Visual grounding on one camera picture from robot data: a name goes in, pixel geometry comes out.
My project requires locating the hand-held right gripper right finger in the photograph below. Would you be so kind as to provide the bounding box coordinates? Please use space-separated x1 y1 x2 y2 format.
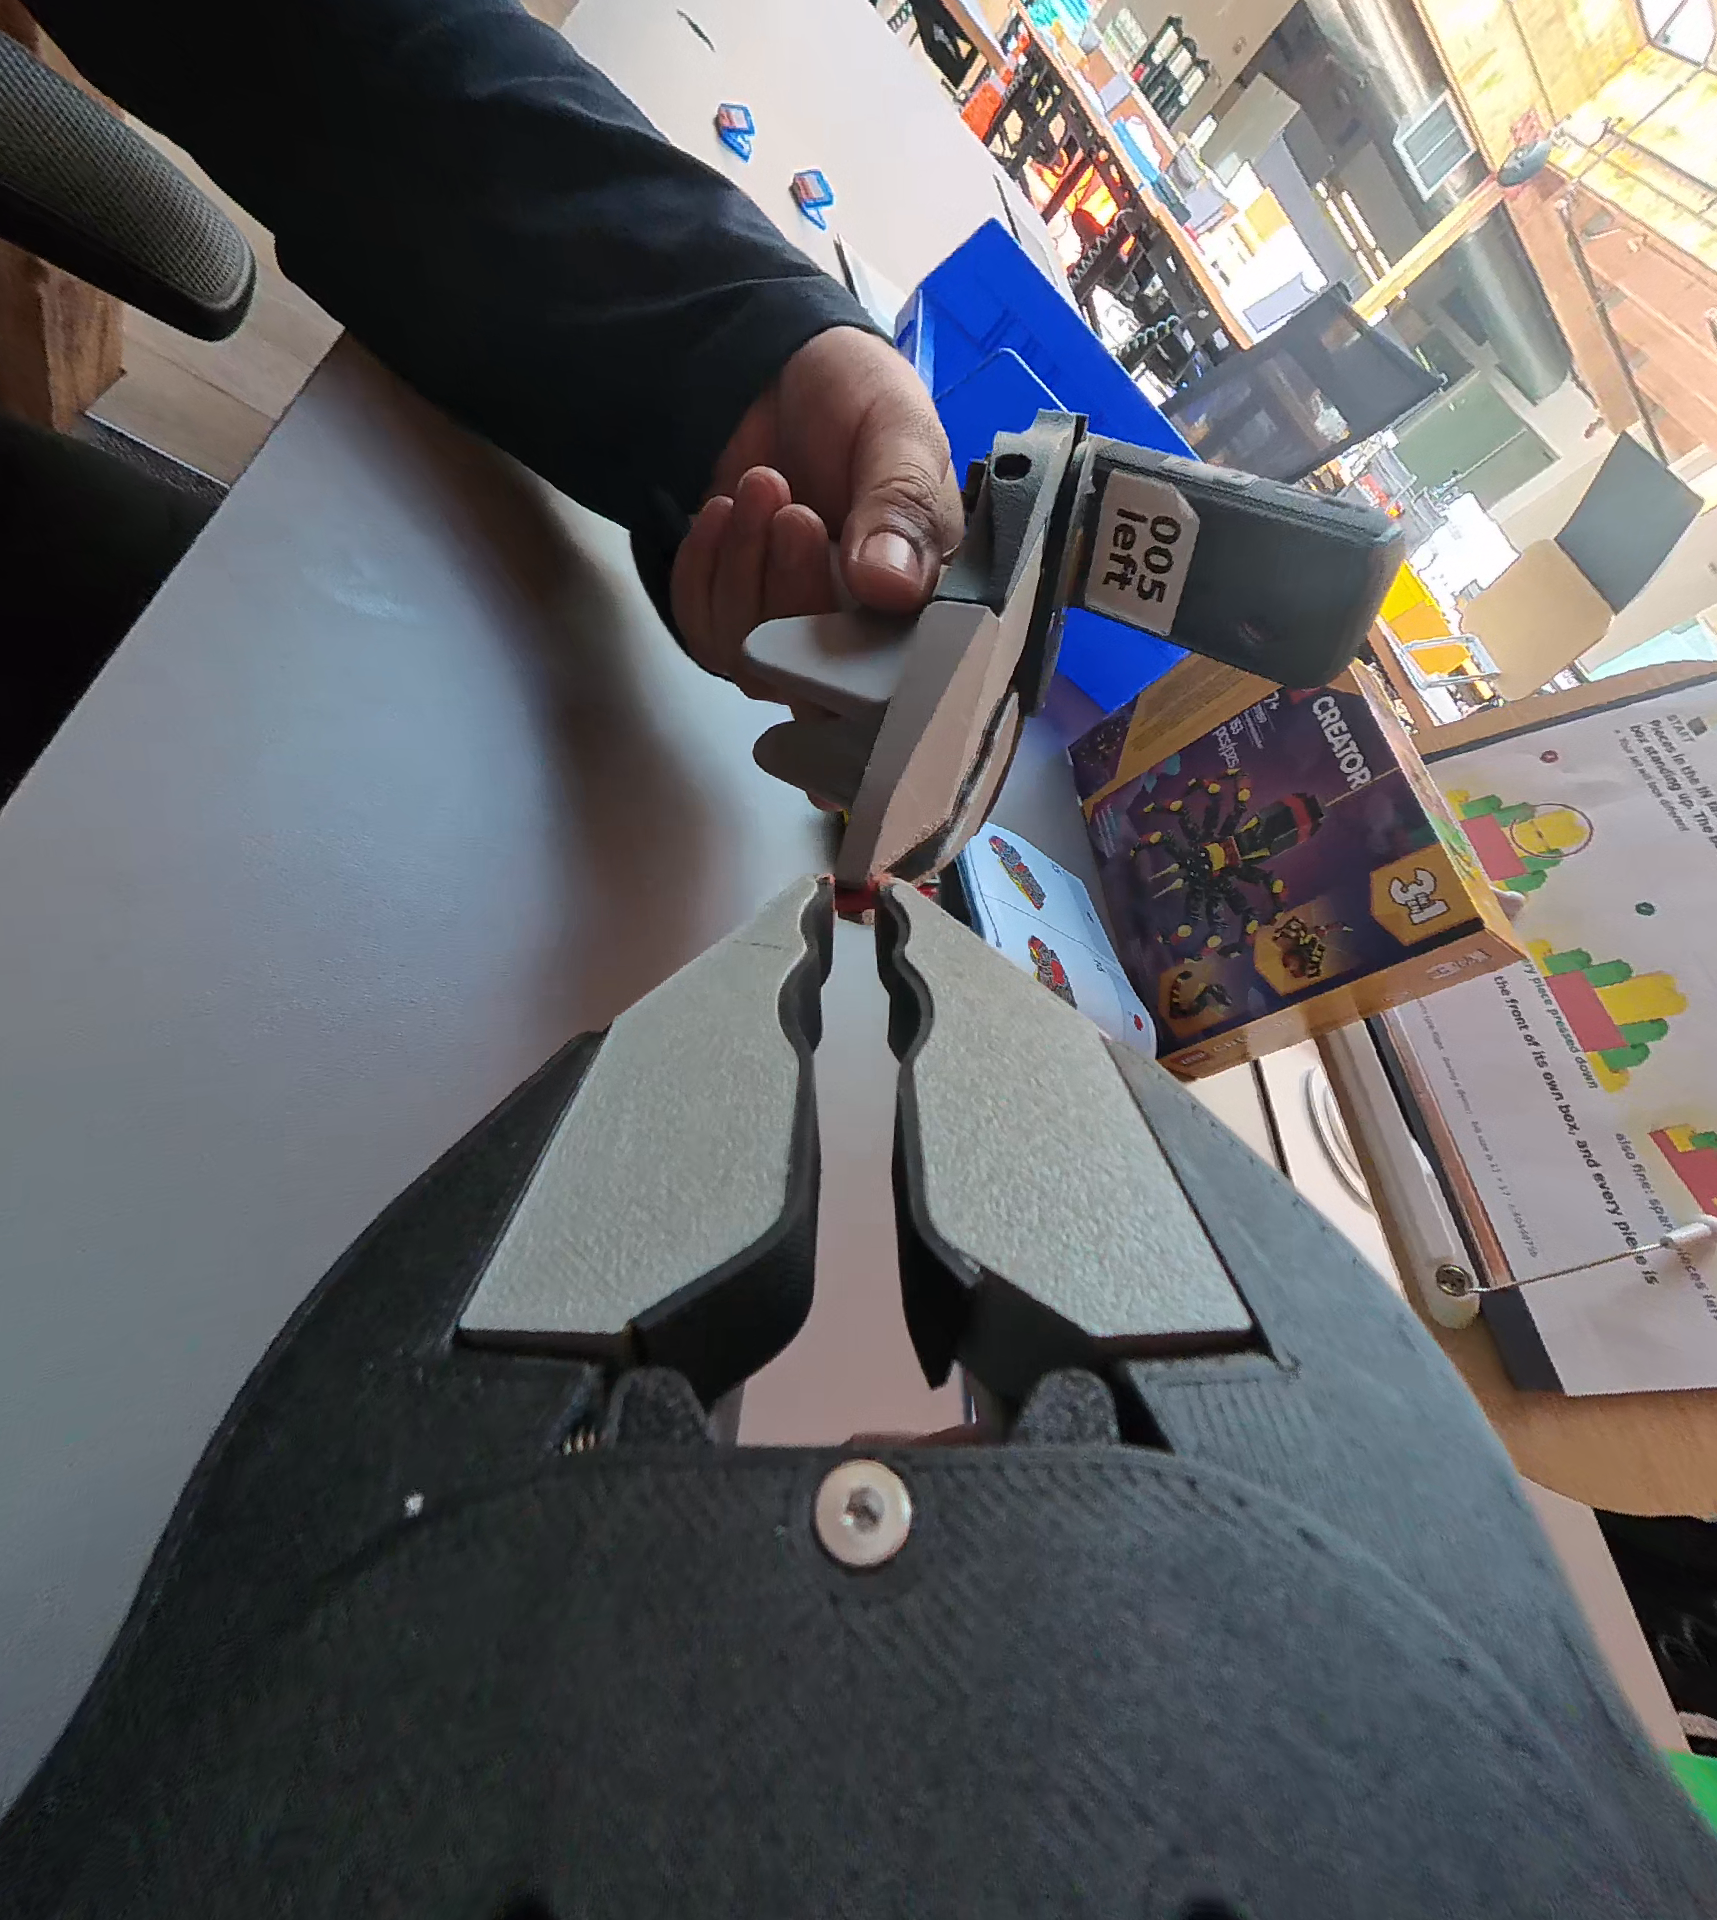
872 882 1256 1391

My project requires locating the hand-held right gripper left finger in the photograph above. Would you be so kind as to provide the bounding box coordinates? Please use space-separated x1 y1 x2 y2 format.
456 872 832 1404

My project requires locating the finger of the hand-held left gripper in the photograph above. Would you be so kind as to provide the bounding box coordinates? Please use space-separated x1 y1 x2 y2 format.
894 661 1063 889
830 597 1017 891

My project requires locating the person's left forearm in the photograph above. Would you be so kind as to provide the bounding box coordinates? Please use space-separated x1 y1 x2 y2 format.
23 0 891 603

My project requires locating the lego instruction booklet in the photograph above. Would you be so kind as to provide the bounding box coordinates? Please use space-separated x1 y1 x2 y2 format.
954 823 1156 1061

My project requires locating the purple lego set box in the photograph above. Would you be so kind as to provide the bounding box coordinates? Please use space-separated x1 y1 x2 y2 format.
1068 652 1527 1082

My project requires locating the person's left hand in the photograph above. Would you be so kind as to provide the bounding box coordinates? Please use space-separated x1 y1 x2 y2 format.
669 323 969 684

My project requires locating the blue plastic bin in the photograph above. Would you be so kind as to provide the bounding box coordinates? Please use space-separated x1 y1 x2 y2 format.
893 216 1204 714

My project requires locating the white cylindrical bar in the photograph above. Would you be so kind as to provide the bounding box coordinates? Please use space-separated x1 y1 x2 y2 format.
1315 1020 1484 1332

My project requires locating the storage shelving rack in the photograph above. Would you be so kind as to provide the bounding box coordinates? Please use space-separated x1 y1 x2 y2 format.
948 0 1256 379

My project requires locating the printed instruction sheet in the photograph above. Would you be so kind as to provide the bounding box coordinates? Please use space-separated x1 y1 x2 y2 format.
1375 652 1717 1398

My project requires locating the wooden board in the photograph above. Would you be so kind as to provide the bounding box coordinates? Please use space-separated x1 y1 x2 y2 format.
1308 644 1717 1519

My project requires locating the thin wire tether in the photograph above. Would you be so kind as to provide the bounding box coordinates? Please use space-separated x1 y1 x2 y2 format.
1455 1214 1717 1297

